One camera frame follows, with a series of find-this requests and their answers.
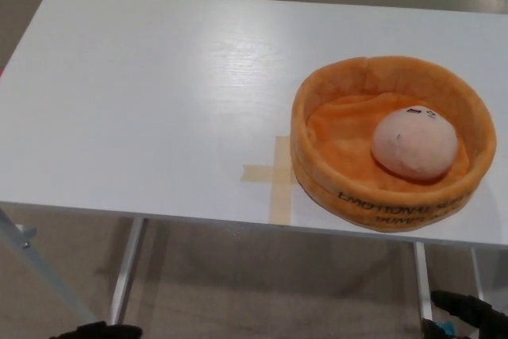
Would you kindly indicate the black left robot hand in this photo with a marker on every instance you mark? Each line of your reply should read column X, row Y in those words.
column 103, row 332

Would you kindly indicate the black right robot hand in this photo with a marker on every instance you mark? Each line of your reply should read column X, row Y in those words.
column 472, row 313

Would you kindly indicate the pink round plush toy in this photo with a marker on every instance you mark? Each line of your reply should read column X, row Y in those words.
column 412, row 144

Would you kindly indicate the orange plush round basket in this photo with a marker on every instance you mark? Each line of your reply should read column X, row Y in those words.
column 341, row 144

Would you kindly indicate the teal patch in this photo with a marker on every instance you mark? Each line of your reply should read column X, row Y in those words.
column 444, row 330

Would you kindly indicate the white table leg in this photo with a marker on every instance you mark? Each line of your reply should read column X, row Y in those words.
column 477, row 271
column 422, row 279
column 128, row 267

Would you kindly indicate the short beige tape strip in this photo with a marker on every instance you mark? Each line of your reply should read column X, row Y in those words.
column 262, row 172

